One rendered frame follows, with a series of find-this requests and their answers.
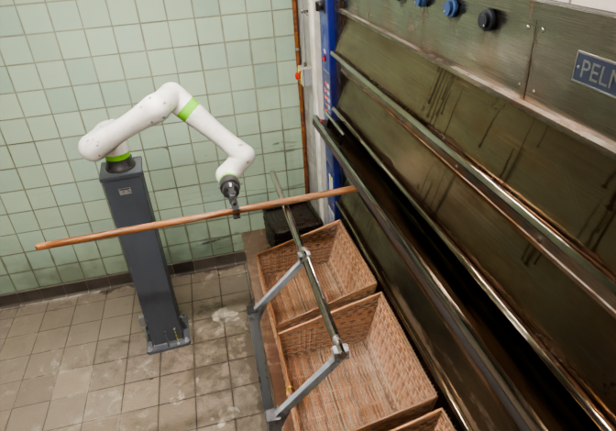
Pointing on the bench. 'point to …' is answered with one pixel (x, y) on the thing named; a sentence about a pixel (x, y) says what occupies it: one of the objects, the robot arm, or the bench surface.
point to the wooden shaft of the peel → (192, 218)
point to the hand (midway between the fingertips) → (236, 210)
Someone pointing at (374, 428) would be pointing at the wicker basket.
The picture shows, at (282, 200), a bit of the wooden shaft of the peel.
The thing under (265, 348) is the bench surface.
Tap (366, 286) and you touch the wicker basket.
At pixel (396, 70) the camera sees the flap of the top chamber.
